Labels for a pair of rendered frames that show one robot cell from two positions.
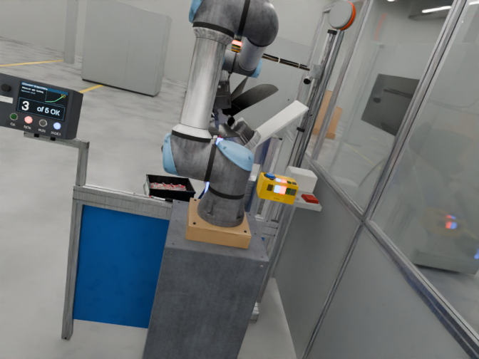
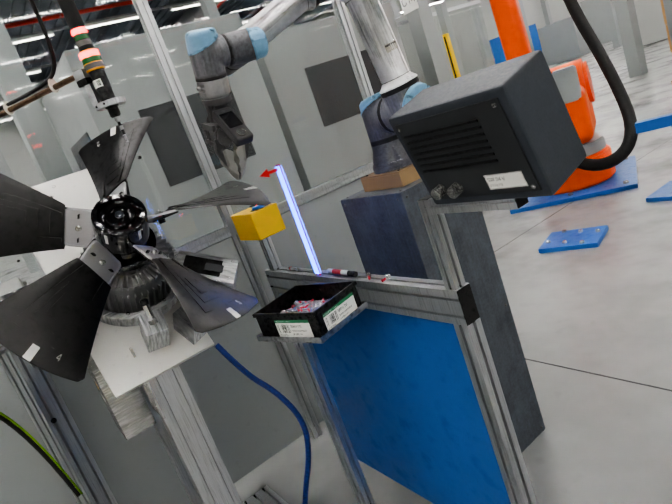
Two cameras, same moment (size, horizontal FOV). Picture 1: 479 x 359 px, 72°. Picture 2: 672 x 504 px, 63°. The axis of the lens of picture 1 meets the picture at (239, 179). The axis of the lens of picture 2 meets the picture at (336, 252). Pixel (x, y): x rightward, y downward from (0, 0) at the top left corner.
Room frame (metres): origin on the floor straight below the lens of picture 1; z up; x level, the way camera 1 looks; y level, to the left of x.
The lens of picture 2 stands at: (1.81, 1.58, 1.27)
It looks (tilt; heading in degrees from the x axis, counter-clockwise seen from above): 13 degrees down; 250
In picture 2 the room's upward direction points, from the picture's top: 20 degrees counter-clockwise
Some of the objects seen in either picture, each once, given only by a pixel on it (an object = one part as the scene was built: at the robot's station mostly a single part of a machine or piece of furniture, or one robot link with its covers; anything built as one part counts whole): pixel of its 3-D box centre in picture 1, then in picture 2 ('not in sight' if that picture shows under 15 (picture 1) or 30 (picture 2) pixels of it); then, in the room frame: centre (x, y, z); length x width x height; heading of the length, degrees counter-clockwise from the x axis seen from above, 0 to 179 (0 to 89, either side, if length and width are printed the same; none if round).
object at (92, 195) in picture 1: (179, 211); (346, 288); (1.32, 0.22, 0.82); 0.90 x 0.04 x 0.08; 100
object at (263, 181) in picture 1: (276, 189); (258, 223); (1.38, -0.17, 1.02); 0.16 x 0.10 x 0.11; 100
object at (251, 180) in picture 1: (253, 194); (120, 393); (1.97, -0.11, 0.73); 0.15 x 0.09 x 0.22; 100
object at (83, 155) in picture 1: (82, 163); (441, 242); (1.24, 0.64, 0.96); 0.03 x 0.03 x 0.20; 10
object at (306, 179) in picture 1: (299, 178); not in sight; (1.97, -0.36, 0.92); 0.17 x 0.16 x 0.11; 100
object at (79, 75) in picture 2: not in sight; (99, 86); (1.69, 0.17, 1.50); 0.09 x 0.07 x 0.10; 135
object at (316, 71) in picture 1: (313, 71); not in sight; (2.13, -0.26, 1.54); 0.10 x 0.07 x 0.08; 135
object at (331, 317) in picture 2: (169, 189); (308, 310); (1.46, 0.32, 0.85); 0.22 x 0.17 x 0.07; 116
